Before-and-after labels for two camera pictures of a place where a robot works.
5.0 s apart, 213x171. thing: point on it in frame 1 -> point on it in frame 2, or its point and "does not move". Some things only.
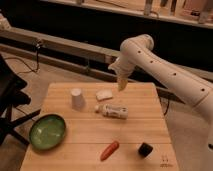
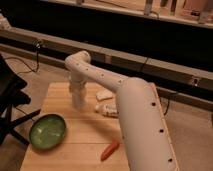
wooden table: (107, 129) does not move
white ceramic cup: (77, 100) does not move
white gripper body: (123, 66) -> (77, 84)
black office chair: (11, 95) does not move
